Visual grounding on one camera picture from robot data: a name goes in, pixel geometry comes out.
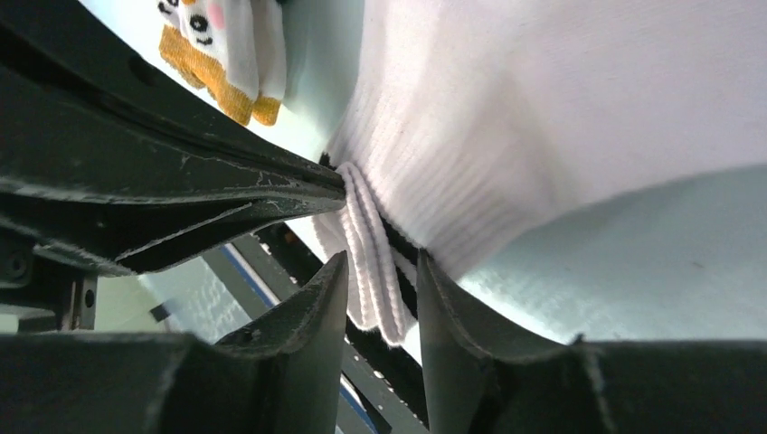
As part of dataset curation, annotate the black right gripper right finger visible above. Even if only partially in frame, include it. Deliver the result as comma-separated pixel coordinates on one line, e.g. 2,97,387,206
416,252,766,433

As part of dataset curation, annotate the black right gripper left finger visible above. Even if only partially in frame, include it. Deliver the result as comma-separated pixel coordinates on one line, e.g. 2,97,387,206
1,252,348,433

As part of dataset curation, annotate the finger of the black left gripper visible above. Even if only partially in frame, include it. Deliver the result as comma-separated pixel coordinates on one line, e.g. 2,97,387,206
1,1,344,204
1,193,341,276

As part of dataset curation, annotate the white sock with black stripes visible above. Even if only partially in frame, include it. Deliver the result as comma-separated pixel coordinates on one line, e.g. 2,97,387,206
313,1,766,345

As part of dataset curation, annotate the green snowman sock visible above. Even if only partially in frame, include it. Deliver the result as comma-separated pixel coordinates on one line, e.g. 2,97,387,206
156,0,288,127

